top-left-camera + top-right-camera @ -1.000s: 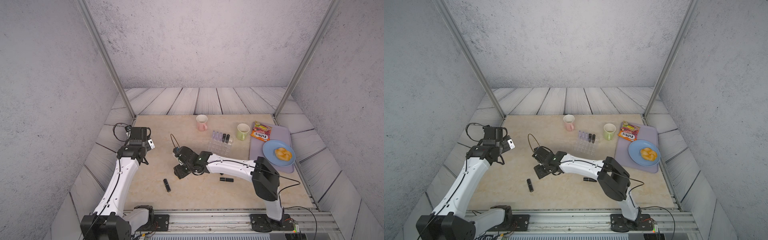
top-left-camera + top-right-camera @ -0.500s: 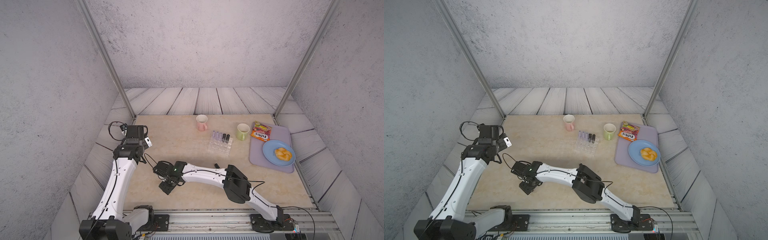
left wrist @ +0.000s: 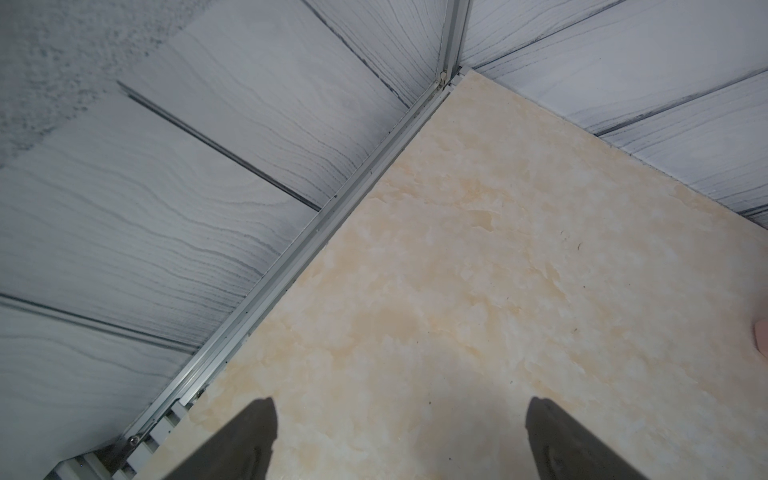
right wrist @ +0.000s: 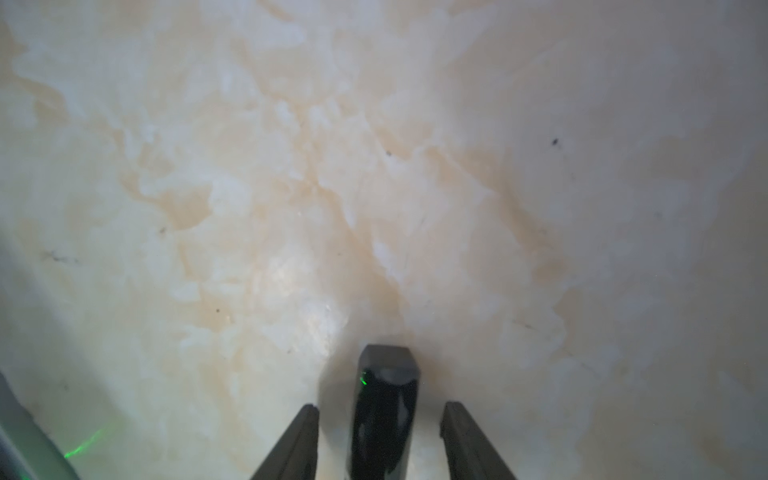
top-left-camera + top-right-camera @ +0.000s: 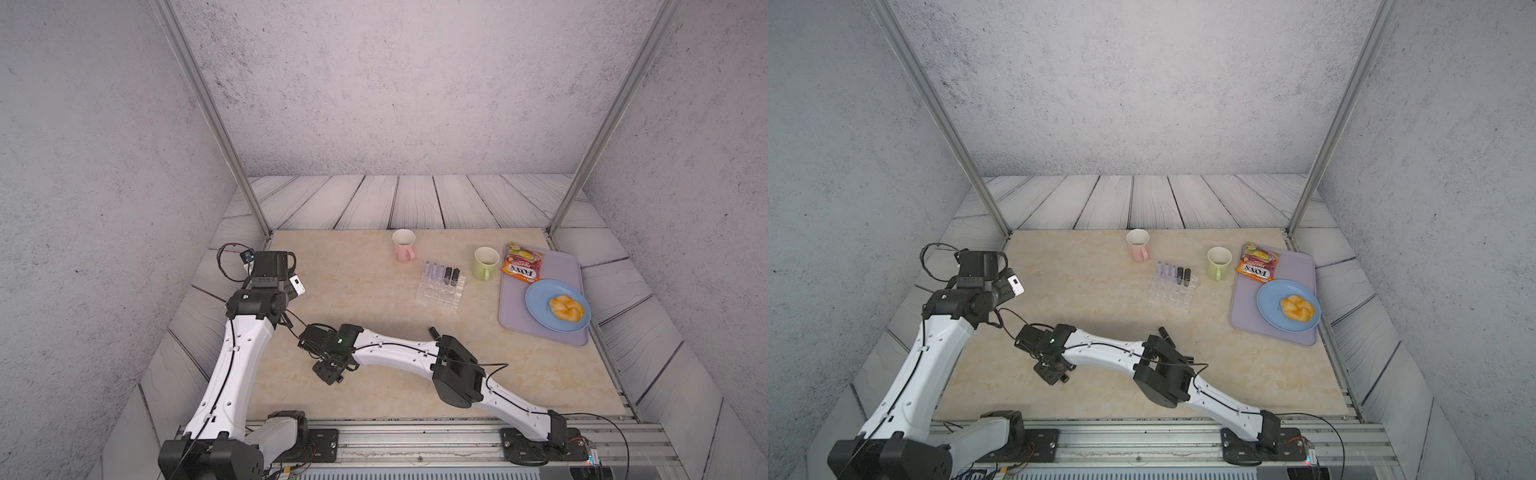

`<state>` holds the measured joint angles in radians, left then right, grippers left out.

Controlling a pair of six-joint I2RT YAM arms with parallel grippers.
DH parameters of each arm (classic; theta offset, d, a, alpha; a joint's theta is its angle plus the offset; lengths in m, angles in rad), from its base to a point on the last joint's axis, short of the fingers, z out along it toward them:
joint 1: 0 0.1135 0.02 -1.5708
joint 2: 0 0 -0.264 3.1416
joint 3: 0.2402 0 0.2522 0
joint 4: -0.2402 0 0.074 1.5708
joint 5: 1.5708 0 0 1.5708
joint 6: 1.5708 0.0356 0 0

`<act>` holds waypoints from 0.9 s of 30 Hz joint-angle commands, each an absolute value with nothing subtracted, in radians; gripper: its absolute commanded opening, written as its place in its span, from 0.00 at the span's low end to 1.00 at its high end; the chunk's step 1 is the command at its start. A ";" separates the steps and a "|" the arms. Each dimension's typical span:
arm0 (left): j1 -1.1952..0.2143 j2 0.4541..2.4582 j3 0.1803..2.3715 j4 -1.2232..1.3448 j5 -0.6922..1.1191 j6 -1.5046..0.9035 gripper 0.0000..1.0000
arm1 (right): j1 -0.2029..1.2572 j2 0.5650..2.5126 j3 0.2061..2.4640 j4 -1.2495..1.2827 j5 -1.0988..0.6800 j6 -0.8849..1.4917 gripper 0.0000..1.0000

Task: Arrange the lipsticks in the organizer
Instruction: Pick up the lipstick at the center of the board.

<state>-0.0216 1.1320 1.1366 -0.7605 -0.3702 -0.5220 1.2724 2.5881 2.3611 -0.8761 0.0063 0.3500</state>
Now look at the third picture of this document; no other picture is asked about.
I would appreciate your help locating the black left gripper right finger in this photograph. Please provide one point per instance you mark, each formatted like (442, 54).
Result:
(562, 448)

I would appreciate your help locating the left aluminium frame post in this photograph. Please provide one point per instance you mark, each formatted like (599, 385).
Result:
(452, 40)

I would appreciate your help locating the pink ceramic mug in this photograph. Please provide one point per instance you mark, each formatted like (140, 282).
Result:
(760, 333)

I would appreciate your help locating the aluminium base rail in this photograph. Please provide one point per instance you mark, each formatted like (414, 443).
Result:
(89, 466)

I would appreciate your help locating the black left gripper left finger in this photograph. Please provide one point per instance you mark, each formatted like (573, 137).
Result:
(241, 449)

